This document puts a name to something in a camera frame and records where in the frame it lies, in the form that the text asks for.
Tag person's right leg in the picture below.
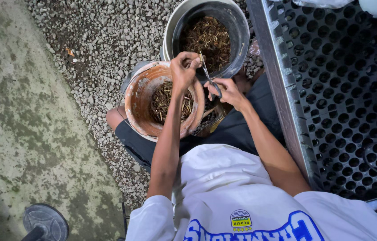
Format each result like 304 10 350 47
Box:
233 66 265 95

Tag cut stems in orange bucket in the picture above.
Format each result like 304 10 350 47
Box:
150 81 195 125

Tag person's white shirt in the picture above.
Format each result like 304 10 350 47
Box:
125 143 377 241

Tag person's leg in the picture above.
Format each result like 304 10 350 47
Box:
106 106 129 133
233 66 265 95

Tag person's right hand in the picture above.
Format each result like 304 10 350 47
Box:
203 78 251 112

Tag metal scissors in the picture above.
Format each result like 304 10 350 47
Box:
199 51 223 100

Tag clear plastic bag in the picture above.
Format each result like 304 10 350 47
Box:
269 0 356 9

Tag black plastic bucket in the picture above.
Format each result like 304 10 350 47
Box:
171 1 251 84

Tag person's black shorts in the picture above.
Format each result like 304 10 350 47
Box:
114 72 287 172

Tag metal table frame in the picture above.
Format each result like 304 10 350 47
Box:
246 0 323 192

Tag brown stems in black bucket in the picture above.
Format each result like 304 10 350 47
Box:
179 16 232 74

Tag small clear plastic wrapper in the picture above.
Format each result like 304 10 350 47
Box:
248 39 262 57

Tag black seedling tray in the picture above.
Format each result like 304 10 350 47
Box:
269 0 377 202

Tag person's left leg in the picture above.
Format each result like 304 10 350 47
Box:
106 106 129 133

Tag orange plastic bucket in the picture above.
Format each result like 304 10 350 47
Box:
124 60 206 143

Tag person's left hand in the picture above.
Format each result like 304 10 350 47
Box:
170 52 203 93

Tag round grey fan base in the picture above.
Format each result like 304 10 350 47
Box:
21 203 70 241

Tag woven bamboo stool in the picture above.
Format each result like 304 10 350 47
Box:
193 100 234 138

